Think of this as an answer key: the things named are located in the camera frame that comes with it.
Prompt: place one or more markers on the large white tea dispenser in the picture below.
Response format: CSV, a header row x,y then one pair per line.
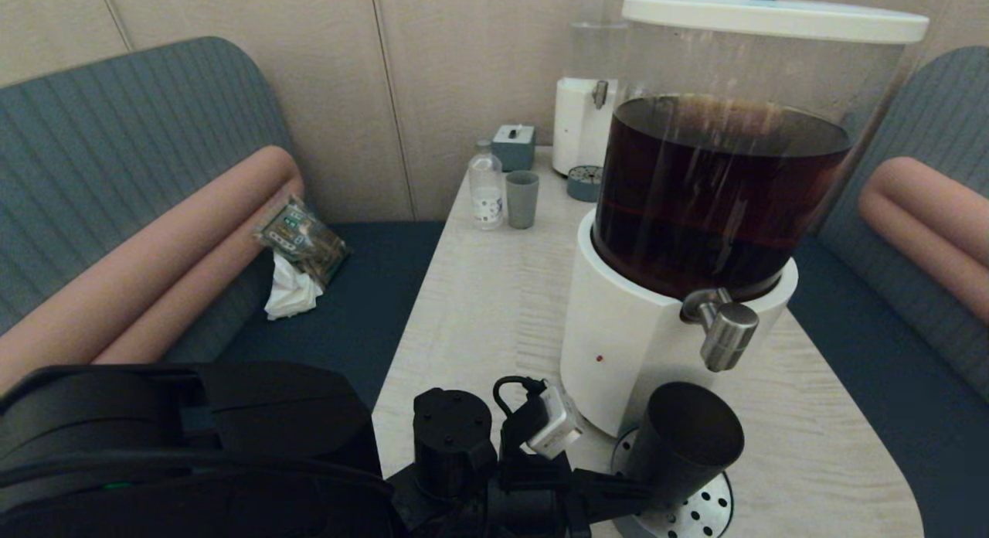
x,y
695,213

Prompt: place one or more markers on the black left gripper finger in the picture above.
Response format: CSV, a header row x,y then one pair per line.
x,y
610,495

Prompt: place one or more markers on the green snack packet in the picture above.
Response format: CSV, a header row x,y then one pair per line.
x,y
305,240

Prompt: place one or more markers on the teal bench sofa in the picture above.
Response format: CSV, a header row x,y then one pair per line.
x,y
116,136
912,368

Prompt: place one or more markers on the blue napkin box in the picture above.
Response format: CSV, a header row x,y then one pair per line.
x,y
514,148

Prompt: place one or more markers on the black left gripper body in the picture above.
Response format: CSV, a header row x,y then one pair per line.
x,y
533,499

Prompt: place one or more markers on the clear plastic bottle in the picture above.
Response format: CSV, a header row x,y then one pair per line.
x,y
487,190

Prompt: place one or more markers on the small white water dispenser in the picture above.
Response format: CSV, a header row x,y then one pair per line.
x,y
579,128

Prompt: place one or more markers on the black cup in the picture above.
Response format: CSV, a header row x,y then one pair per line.
x,y
688,445

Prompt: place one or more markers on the teal left bench sofa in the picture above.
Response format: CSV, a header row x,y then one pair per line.
x,y
116,136

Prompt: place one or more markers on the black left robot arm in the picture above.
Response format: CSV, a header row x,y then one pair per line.
x,y
270,445

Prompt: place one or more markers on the grey-blue cup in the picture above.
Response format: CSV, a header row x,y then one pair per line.
x,y
522,202

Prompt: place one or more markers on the white crumpled tissue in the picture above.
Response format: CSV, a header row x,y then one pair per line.
x,y
290,294

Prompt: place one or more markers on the metal dispenser tap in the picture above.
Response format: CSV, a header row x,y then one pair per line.
x,y
726,329

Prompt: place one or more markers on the large blue perforated drip tray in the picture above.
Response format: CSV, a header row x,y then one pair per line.
x,y
699,515

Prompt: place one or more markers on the teal right bench sofa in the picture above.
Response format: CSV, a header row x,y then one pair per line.
x,y
912,368

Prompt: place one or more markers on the small blue drip tray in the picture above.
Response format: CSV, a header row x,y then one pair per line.
x,y
583,184

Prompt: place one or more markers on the pink bolster cushion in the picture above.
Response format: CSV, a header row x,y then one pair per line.
x,y
216,275
154,244
912,244
943,194

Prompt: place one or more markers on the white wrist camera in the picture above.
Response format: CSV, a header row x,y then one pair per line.
x,y
556,422

